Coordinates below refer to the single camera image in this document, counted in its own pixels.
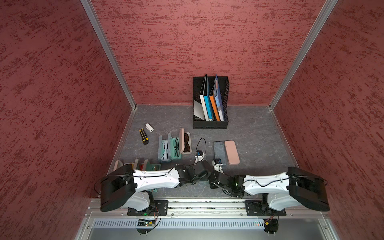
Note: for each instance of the grey case blue glasses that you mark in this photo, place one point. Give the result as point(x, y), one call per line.
point(220, 152)

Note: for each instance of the blue folder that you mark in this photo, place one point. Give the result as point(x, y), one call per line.
point(218, 99)

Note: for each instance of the orange book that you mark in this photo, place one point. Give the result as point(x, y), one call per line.
point(214, 105)

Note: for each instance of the pink case yellow glasses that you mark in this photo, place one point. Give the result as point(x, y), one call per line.
point(119, 164)

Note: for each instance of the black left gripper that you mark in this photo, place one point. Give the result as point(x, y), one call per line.
point(205, 178)

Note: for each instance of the small white cylinder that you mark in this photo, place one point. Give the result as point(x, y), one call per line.
point(149, 127)

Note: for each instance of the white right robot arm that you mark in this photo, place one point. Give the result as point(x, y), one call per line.
point(292, 188)

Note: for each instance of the teal book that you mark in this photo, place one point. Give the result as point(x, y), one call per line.
point(207, 99)

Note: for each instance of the aluminium right corner post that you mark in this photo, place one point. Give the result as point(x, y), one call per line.
point(321, 19)

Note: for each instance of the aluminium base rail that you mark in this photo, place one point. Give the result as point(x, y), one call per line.
point(205, 209)

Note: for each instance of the perforated vent strip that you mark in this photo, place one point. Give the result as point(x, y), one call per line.
point(217, 224)

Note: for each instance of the white grey book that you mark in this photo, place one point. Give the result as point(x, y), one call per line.
point(200, 108)

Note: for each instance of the grey case white glasses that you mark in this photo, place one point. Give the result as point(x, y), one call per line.
point(164, 151)

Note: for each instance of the aluminium corner post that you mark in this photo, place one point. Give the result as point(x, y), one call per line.
point(95, 22)
point(321, 19)

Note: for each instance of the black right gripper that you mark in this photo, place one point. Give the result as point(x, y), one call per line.
point(212, 185)

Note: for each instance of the aluminium left corner post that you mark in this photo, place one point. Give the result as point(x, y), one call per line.
point(95, 22)

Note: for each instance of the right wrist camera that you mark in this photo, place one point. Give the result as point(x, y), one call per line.
point(218, 166)

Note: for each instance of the black mesh file holder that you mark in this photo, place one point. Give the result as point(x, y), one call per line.
point(224, 89)

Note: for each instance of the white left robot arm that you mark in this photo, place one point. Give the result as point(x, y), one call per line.
point(126, 187)

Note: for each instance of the pink case dark sunglasses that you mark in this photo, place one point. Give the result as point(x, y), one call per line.
point(185, 142)

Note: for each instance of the green case black glasses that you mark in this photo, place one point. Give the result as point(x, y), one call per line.
point(174, 147)

